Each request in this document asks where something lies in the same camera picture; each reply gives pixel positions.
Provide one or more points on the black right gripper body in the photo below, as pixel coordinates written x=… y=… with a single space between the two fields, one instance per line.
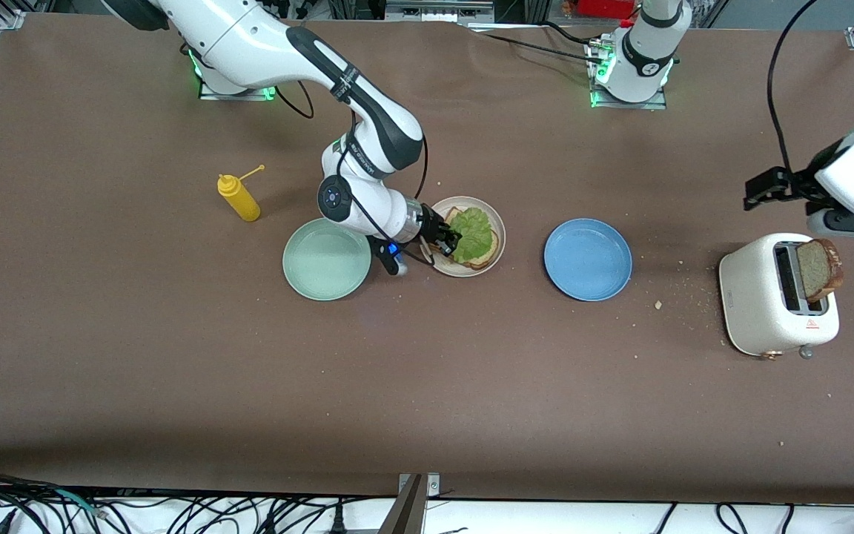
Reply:
x=433 y=225

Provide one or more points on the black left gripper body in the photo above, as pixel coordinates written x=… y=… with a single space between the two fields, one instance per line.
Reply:
x=796 y=185

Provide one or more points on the green lettuce leaf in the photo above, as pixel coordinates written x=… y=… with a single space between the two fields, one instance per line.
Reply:
x=475 y=233

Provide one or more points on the brown bread slice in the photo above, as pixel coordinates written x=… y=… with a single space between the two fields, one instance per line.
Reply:
x=816 y=268
x=485 y=259

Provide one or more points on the yellow mustard squeeze bottle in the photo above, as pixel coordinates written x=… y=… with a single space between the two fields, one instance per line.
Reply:
x=243 y=204

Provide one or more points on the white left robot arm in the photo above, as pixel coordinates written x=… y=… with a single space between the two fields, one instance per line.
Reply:
x=642 y=52

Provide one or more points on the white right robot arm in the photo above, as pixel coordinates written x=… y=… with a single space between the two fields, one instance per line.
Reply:
x=249 y=44

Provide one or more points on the beige plate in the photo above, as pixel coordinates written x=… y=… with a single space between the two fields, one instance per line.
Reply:
x=498 y=221

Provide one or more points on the mint green plate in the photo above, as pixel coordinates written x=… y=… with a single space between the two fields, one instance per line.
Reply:
x=327 y=259

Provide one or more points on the blue plate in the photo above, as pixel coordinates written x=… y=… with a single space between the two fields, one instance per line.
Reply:
x=588 y=259

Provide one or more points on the white toaster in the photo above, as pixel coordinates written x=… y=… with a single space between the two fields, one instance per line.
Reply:
x=749 y=297

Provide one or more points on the silver background box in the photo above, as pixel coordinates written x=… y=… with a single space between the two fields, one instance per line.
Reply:
x=434 y=11

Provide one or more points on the red background object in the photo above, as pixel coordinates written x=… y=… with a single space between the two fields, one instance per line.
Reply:
x=605 y=7

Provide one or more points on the grey metal strut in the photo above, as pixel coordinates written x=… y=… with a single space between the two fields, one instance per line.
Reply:
x=405 y=515

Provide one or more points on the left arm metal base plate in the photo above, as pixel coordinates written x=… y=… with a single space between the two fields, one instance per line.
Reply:
x=631 y=106

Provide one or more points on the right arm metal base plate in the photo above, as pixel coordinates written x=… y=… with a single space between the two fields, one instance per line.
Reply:
x=249 y=95

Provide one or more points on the silver metal bracket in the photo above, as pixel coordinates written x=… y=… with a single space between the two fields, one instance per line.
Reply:
x=433 y=486

